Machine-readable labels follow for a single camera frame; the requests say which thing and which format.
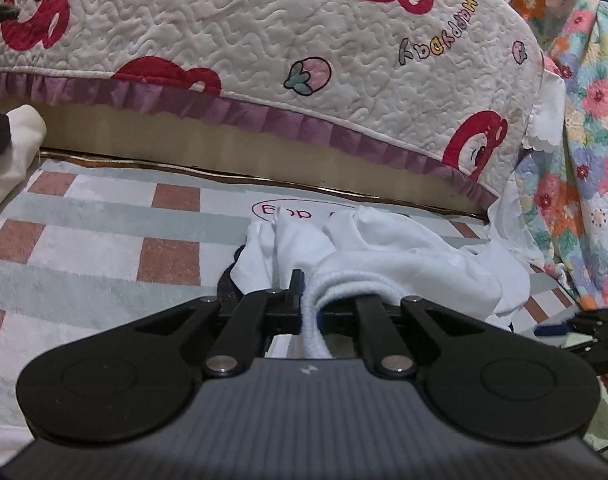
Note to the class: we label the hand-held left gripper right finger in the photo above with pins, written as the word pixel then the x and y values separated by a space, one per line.
pixel 370 321

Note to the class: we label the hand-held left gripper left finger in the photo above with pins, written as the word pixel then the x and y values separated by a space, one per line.
pixel 295 305

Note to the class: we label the white scalloped cloth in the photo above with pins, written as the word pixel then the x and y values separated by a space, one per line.
pixel 546 110

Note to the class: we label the white long-sleeve shirt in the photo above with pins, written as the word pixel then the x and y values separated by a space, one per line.
pixel 384 260

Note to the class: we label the checked pink and grey mat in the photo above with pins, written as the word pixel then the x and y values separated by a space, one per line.
pixel 98 240

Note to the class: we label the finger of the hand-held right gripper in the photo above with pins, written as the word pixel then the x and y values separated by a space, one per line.
pixel 551 331
pixel 591 317

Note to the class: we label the floral patchwork quilt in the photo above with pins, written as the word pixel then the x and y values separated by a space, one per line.
pixel 589 125

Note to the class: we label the stack of folded clothes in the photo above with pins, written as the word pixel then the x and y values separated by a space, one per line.
pixel 13 155

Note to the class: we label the quilted red bear bedspread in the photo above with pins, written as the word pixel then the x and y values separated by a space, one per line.
pixel 264 35

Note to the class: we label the beige bed base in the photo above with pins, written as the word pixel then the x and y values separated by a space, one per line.
pixel 208 145

